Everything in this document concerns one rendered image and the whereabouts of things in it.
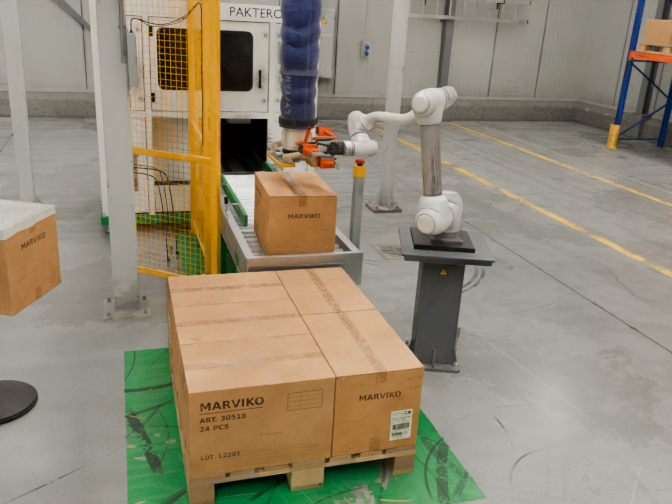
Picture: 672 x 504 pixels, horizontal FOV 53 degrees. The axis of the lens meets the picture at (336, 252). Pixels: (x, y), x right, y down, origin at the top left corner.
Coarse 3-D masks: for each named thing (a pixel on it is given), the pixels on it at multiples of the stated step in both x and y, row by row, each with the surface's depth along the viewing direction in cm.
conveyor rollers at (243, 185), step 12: (228, 180) 569; (240, 180) 572; (252, 180) 575; (240, 192) 537; (252, 192) 540; (252, 204) 506; (252, 216) 480; (240, 228) 452; (252, 228) 455; (252, 240) 429; (252, 252) 412
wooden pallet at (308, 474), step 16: (176, 400) 346; (400, 448) 298; (288, 464) 287; (304, 464) 286; (320, 464) 288; (336, 464) 291; (400, 464) 302; (192, 480) 272; (208, 480) 274; (224, 480) 276; (288, 480) 293; (304, 480) 289; (320, 480) 291; (192, 496) 275; (208, 496) 277
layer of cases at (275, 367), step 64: (192, 320) 317; (256, 320) 320; (320, 320) 324; (384, 320) 328; (192, 384) 264; (256, 384) 266; (320, 384) 274; (384, 384) 284; (192, 448) 267; (256, 448) 276; (320, 448) 286; (384, 448) 296
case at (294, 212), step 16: (256, 176) 426; (272, 176) 424; (288, 176) 426; (304, 176) 428; (256, 192) 428; (272, 192) 387; (288, 192) 389; (304, 192) 391; (320, 192) 393; (256, 208) 431; (272, 208) 382; (288, 208) 385; (304, 208) 387; (320, 208) 389; (336, 208) 392; (256, 224) 433; (272, 224) 385; (288, 224) 388; (304, 224) 390; (320, 224) 393; (272, 240) 389; (288, 240) 391; (304, 240) 394; (320, 240) 396
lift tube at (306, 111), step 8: (288, 80) 383; (296, 80) 381; (304, 80) 382; (312, 80) 384; (288, 88) 385; (296, 88) 384; (304, 88) 384; (312, 88) 388; (288, 96) 386; (296, 96) 384; (304, 96) 385; (312, 96) 388; (280, 104) 393; (288, 104) 388; (296, 104) 387; (304, 104) 387; (312, 104) 392; (288, 112) 388; (296, 112) 387; (304, 112) 388; (312, 112) 392; (288, 128) 391; (296, 128) 390; (304, 128) 391; (312, 128) 395
